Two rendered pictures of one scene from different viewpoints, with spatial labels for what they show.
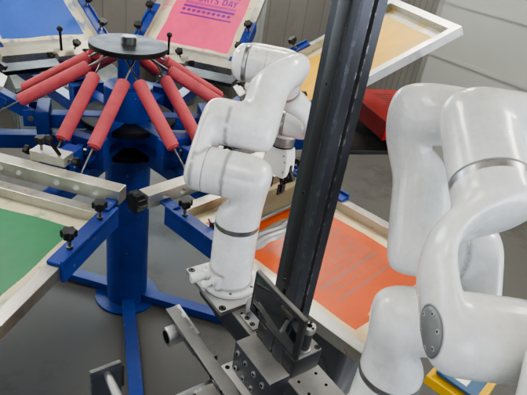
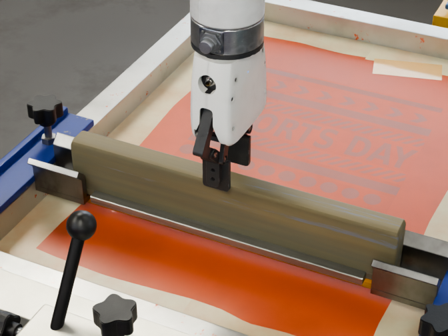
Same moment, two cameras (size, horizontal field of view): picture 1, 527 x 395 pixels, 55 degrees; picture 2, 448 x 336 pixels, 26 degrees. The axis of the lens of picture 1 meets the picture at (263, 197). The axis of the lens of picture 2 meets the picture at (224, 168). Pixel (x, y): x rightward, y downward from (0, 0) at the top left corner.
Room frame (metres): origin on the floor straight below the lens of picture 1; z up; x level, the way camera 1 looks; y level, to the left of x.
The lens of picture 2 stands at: (1.69, 0.83, 1.71)
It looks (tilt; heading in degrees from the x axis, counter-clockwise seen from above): 36 degrees down; 256
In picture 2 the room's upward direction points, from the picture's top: straight up
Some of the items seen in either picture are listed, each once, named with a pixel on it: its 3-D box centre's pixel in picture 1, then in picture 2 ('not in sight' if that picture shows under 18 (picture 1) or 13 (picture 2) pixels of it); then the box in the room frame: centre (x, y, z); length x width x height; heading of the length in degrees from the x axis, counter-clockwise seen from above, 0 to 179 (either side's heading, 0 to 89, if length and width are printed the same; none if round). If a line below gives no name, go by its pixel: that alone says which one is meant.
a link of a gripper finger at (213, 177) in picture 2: not in sight; (211, 169); (1.50, 0.00, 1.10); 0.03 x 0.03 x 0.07; 51
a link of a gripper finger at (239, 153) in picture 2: (284, 186); (241, 133); (1.45, -0.06, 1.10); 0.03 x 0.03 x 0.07; 51
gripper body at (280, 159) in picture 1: (280, 156); (227, 77); (1.47, -0.03, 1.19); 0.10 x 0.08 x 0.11; 51
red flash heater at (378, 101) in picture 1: (415, 114); not in sight; (2.51, -0.70, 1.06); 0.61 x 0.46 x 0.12; 111
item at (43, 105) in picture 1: (128, 120); not in sight; (2.01, 0.63, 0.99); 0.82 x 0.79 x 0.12; 51
